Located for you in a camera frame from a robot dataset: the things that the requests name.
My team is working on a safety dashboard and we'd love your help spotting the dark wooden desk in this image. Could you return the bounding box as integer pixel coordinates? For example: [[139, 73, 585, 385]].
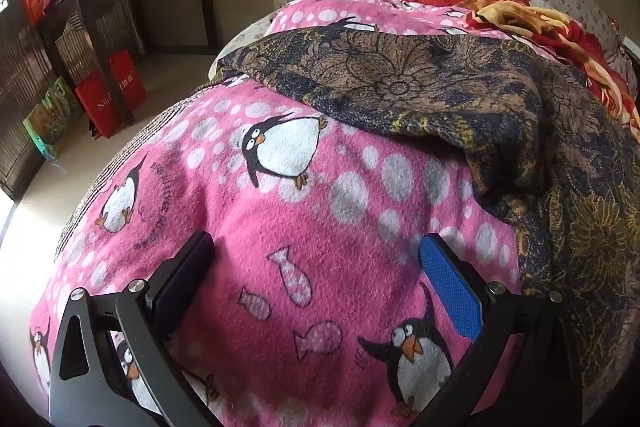
[[38, 0, 219, 127]]

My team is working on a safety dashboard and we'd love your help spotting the green paper gift bag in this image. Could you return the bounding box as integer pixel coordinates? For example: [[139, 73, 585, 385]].
[[23, 77, 82, 160]]

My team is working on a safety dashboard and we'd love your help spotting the red and gold floral blanket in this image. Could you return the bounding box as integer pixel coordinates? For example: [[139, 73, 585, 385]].
[[459, 0, 639, 138]]

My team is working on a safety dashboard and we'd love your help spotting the red paper gift bag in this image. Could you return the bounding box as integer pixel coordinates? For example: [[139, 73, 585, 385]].
[[74, 48, 149, 140]]

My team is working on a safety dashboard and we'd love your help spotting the pink penguin fleece blanket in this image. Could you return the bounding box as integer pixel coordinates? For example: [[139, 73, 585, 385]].
[[28, 0, 561, 427]]

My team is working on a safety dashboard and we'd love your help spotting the dark floral patterned garment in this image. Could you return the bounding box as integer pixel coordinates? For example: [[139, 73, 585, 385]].
[[212, 23, 639, 415]]

